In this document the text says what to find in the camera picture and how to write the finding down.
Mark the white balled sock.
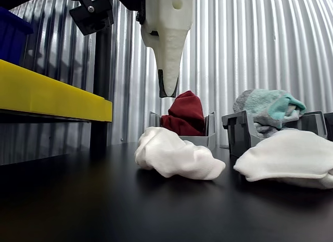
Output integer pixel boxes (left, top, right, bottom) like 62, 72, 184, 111
134, 126, 226, 181
233, 129, 333, 190

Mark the dark red sock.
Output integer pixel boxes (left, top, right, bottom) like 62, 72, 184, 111
160, 90, 206, 137

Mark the teal and grey sock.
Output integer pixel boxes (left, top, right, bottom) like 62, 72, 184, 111
233, 89, 307, 138

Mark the light grey plastic bin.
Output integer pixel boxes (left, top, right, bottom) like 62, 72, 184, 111
149, 111, 216, 150

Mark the dark grey plastic bin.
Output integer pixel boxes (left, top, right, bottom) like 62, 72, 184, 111
221, 110, 328, 159

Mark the yellow shelf tray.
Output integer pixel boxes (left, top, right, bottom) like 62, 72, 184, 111
0, 59, 113, 122

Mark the blue plastic bin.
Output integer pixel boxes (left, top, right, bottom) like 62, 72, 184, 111
0, 6, 34, 66

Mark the black shelf post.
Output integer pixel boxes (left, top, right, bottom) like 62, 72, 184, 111
89, 28, 113, 151

